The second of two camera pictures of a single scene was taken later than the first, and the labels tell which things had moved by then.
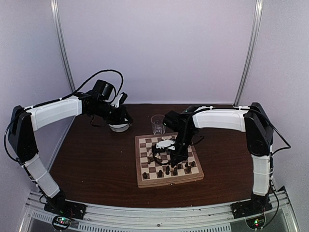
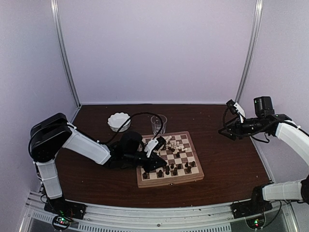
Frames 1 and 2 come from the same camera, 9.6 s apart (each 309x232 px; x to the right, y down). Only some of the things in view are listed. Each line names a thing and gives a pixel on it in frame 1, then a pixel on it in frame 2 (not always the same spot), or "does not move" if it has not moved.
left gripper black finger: x=128 y=118 → x=158 y=161
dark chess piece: x=175 y=172 does not move
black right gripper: x=181 y=156 → x=234 y=126
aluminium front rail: x=37 y=217 does not move
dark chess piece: x=167 y=172 does not move
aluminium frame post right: x=254 y=43 does not move
